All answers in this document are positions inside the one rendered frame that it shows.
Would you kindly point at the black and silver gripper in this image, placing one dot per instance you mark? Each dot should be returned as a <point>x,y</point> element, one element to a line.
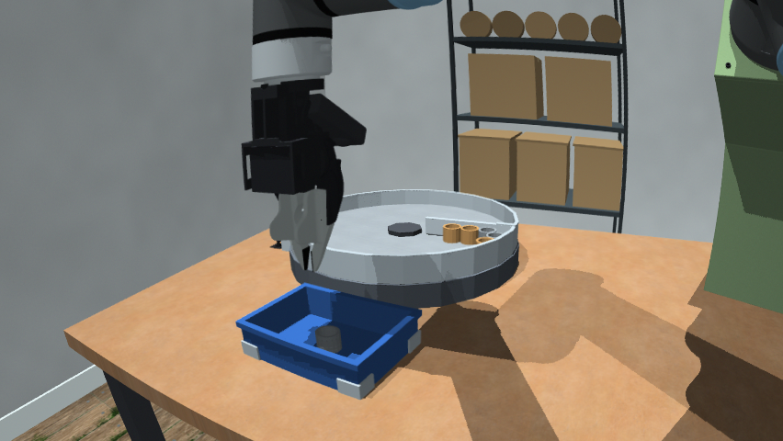
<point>294,160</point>

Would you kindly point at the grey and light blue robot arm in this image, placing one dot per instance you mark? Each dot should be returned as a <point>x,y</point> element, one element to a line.
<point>292,40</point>

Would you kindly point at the blue open crate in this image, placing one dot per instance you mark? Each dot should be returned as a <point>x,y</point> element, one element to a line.
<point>287,339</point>

